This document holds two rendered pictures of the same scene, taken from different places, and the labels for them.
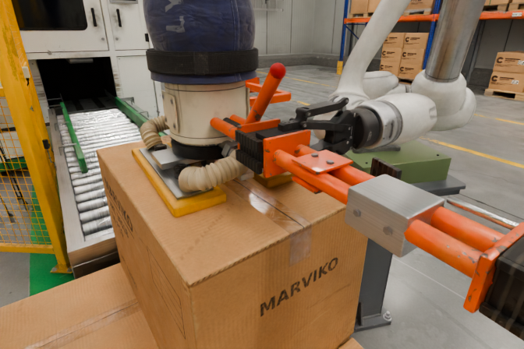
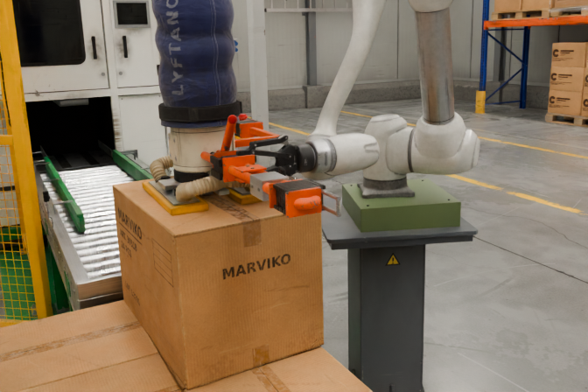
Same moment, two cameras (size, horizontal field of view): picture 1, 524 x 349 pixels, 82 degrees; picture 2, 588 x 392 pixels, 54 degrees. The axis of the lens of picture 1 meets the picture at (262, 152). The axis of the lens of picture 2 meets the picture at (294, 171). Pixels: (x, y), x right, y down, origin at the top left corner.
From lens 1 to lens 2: 0.99 m
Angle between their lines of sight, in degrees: 11
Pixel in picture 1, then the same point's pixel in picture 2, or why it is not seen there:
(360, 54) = (330, 102)
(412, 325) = not seen: outside the picture
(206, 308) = (185, 255)
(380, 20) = (341, 77)
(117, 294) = (121, 318)
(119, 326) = (123, 335)
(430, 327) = not seen: outside the picture
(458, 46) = (437, 92)
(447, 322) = not seen: outside the picture
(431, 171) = (440, 216)
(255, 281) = (217, 248)
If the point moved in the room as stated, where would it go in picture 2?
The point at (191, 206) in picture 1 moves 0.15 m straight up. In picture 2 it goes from (182, 208) to (178, 150)
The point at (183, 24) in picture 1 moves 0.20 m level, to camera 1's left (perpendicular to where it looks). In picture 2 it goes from (182, 90) to (109, 92)
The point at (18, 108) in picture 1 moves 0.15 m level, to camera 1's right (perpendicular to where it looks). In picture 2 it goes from (24, 157) to (58, 157)
